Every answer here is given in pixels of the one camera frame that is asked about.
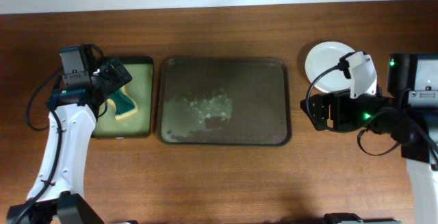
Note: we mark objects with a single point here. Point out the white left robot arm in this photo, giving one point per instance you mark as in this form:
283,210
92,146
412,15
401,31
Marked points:
73,112

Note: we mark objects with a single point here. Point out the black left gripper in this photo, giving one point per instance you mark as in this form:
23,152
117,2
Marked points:
108,70

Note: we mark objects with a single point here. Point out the black tray with green water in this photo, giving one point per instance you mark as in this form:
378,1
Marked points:
140,88

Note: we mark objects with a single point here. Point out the light blue plate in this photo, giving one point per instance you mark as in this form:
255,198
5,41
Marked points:
322,57

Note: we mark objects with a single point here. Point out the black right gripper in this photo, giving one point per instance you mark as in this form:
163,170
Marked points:
337,100

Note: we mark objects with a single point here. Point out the green yellow sponge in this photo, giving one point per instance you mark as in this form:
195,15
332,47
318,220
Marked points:
123,104

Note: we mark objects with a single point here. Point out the dark brown serving tray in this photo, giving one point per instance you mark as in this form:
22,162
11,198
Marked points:
224,101

